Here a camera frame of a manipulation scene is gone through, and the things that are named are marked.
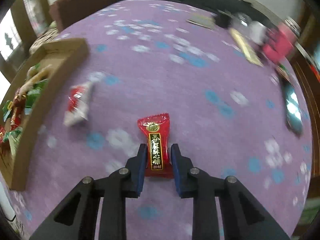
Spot dark red foil snack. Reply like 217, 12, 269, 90
10, 94, 27, 131

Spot clear yellow cake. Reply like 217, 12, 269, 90
17, 64, 54, 96

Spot red candy bar upper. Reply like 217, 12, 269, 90
137, 113, 174, 179

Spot red white snack packet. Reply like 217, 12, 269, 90
63, 81, 94, 127

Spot black smartphone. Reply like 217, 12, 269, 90
280, 78, 303, 137

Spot wooden brick-pattern cabinet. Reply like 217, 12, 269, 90
290, 42, 319, 120

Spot small candies by phone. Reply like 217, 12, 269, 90
276, 64, 291, 82

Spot cardboard box tray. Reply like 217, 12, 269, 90
1, 38, 89, 191

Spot cream lotion tube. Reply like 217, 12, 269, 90
229, 28, 263, 67

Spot purple floral tablecloth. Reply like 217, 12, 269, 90
8, 0, 312, 238

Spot pink sleeved bottle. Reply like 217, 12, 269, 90
262, 17, 300, 64

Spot leopard print blanket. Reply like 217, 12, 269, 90
29, 21, 59, 55

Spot white round lid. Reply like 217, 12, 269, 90
249, 21, 267, 45

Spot small green booklet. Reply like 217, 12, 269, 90
187, 15, 215, 29

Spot black small cup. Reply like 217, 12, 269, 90
215, 10, 233, 29

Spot brown armchair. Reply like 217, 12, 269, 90
49, 0, 117, 32

